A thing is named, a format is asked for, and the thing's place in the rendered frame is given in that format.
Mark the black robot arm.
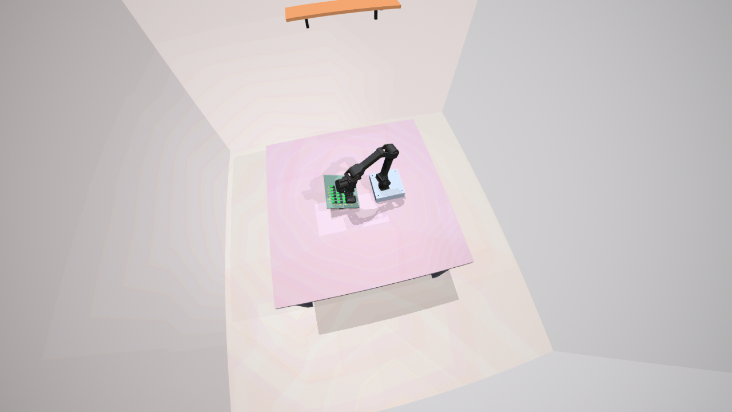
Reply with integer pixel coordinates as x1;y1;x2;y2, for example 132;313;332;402
335;144;399;193

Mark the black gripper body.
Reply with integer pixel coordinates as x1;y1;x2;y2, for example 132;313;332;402
345;186;356;204

